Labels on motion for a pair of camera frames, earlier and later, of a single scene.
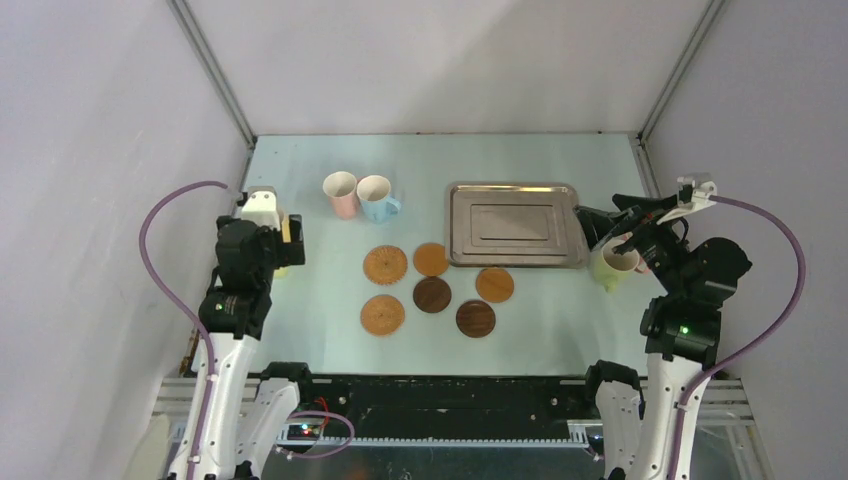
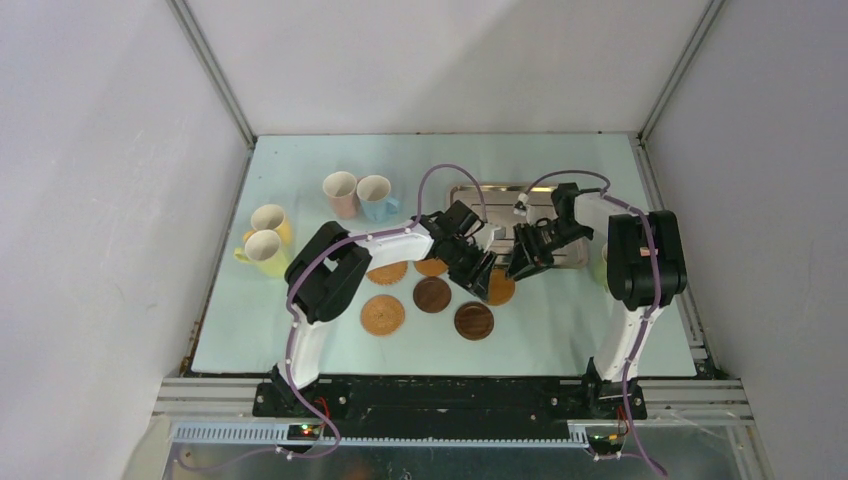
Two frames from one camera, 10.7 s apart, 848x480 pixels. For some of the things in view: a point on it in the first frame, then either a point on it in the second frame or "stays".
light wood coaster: x=494 y=284 stays
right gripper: x=639 y=229 → x=531 y=248
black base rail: x=452 y=407 stays
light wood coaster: x=430 y=259 stays
